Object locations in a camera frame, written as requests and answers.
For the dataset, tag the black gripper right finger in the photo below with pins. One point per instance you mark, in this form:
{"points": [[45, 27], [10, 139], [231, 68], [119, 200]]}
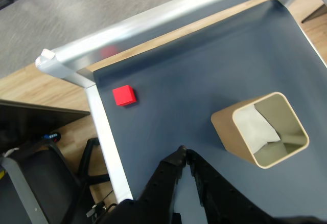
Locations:
{"points": [[219, 198]]}

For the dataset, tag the black chair base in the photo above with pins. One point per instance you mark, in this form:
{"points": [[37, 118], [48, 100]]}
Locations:
{"points": [[88, 157]]}

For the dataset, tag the white plastic end cap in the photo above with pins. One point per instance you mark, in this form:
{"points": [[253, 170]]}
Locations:
{"points": [[46, 56]]}

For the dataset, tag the white crumpled tissue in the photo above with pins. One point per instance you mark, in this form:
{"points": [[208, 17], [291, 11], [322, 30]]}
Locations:
{"points": [[255, 129]]}

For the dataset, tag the red cube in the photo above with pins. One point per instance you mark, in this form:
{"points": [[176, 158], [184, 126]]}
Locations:
{"points": [[124, 95]]}

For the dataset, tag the grey black office chair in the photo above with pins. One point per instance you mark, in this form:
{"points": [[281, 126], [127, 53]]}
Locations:
{"points": [[38, 188]]}

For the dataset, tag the dark flat panel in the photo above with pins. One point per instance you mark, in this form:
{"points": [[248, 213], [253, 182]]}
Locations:
{"points": [[38, 119]]}

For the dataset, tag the beige square box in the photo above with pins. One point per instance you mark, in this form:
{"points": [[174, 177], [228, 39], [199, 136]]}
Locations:
{"points": [[224, 129]]}

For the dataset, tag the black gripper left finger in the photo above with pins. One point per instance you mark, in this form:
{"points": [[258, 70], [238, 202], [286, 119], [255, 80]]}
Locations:
{"points": [[166, 178]]}

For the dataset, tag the blue black small tool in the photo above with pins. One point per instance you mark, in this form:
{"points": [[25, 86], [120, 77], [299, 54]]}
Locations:
{"points": [[52, 136]]}

